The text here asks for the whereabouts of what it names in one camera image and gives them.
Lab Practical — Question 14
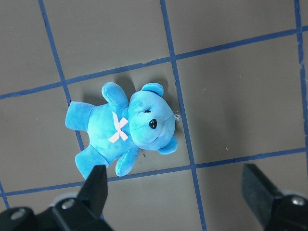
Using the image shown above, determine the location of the blue teddy bear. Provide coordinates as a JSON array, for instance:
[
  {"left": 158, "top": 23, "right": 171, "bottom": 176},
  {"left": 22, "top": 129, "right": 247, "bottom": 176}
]
[{"left": 65, "top": 82, "right": 178, "bottom": 179}]

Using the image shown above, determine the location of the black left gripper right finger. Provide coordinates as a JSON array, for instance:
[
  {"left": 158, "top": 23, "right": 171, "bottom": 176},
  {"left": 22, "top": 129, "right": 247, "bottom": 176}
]
[{"left": 241, "top": 164, "right": 308, "bottom": 231}]

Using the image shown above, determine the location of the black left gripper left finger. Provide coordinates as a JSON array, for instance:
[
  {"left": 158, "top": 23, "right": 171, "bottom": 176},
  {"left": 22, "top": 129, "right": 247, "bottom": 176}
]
[{"left": 0, "top": 165, "right": 112, "bottom": 231}]

